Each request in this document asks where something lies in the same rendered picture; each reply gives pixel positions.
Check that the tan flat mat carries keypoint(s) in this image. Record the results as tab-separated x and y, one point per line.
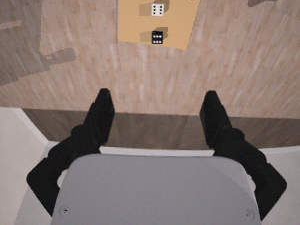
135	22

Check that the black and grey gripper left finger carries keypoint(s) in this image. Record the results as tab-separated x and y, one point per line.
84	140

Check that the white die with black pips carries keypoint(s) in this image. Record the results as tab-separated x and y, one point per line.
157	9

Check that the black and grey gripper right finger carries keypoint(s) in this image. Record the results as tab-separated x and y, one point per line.
218	131

